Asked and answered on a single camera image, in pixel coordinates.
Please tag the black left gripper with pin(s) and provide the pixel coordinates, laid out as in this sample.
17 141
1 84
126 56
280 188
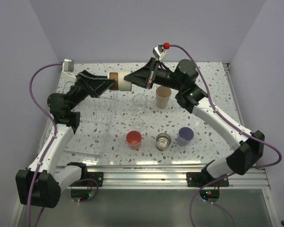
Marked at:
95 85

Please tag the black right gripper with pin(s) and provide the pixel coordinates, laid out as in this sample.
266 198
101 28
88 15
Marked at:
141 77

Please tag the brown-band steel cup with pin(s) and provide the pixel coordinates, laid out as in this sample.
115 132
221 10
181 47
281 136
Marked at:
120 83

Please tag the large clear plastic cup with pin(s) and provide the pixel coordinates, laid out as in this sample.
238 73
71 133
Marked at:
140 102

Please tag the pink plastic cup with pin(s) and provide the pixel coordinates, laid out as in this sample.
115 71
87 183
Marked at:
134 139

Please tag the steel cup brown base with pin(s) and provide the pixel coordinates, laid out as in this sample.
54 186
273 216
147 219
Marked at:
163 141

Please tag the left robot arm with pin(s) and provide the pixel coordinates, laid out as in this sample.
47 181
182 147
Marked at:
39 185

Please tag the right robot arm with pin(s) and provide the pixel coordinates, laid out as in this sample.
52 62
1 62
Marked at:
246 145

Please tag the clear plastic dish rack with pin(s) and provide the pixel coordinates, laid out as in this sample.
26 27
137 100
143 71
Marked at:
90 140

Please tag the tall beige cup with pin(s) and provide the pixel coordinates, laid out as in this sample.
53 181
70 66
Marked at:
162 96

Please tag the small clear plastic cup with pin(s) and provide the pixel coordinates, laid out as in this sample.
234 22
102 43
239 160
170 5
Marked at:
138 124

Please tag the lavender plastic cup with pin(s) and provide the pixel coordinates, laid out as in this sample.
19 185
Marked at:
185 136

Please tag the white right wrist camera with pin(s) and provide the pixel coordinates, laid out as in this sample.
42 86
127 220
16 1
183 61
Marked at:
159 51

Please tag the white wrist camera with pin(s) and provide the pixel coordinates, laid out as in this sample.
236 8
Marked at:
68 68
159 51

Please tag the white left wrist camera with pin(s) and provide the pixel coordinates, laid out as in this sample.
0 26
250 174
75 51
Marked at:
68 68

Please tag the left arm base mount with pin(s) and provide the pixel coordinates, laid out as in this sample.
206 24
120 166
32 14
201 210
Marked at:
94 179

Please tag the aluminium rail frame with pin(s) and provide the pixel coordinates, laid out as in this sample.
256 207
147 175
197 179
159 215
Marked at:
247 196

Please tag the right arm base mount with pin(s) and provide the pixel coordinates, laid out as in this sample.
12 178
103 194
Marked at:
198 179

